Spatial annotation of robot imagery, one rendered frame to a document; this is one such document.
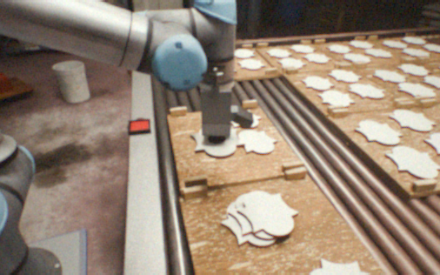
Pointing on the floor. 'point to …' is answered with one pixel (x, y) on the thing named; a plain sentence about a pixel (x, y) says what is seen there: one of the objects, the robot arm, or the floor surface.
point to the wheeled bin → (285, 13)
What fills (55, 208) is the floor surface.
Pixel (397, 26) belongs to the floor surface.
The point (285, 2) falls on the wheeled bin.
